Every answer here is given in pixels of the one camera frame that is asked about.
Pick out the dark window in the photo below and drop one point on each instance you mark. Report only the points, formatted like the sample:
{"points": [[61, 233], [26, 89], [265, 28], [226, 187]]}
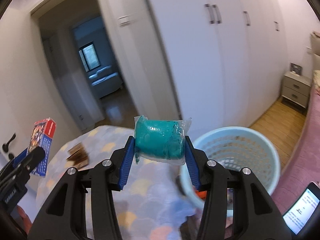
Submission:
{"points": [[89, 57]]}

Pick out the beige nightstand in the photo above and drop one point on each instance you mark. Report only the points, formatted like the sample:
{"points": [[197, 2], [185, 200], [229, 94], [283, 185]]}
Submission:
{"points": [[296, 88]]}

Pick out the pink bed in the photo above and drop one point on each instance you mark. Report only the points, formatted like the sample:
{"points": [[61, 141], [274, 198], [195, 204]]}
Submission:
{"points": [[303, 166]]}

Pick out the white room door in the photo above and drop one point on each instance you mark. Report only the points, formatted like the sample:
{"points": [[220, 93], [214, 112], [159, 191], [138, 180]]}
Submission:
{"points": [[28, 91]]}

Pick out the white light switch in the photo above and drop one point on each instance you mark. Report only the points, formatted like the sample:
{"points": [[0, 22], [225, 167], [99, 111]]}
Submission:
{"points": [[124, 20]]}

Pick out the teal clay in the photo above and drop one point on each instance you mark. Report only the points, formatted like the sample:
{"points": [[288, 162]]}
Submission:
{"points": [[161, 140]]}

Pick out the dark blue playing card box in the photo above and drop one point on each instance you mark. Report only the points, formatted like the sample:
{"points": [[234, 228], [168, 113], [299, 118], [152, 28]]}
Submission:
{"points": [[42, 136]]}

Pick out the white wardrobe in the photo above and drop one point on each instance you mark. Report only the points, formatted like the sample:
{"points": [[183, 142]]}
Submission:
{"points": [[226, 57]]}

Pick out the picture frame on nightstand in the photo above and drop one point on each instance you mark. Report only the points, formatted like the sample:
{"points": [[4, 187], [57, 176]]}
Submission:
{"points": [[296, 69]]}

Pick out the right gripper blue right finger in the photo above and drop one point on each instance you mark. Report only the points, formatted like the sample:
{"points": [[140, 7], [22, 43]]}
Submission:
{"points": [[191, 163]]}

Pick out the brown cardboard box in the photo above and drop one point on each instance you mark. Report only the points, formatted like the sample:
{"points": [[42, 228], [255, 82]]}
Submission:
{"points": [[78, 156]]}

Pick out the smartphone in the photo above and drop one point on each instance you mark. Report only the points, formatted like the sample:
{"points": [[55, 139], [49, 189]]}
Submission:
{"points": [[302, 218]]}

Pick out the light blue plastic basket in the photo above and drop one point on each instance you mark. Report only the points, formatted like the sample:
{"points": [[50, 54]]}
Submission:
{"points": [[238, 147]]}

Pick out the beige headboard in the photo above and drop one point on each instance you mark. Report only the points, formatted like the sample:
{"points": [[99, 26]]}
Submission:
{"points": [[315, 47]]}

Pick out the black door handle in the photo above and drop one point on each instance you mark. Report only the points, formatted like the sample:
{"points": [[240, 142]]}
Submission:
{"points": [[5, 146]]}

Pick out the person's left hand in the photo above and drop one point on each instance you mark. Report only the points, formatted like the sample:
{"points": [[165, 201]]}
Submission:
{"points": [[27, 224]]}

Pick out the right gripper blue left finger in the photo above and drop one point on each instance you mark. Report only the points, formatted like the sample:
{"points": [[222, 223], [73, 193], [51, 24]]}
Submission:
{"points": [[127, 155]]}

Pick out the bed in far room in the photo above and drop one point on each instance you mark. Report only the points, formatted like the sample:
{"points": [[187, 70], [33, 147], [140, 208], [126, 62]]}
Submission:
{"points": [[105, 81]]}

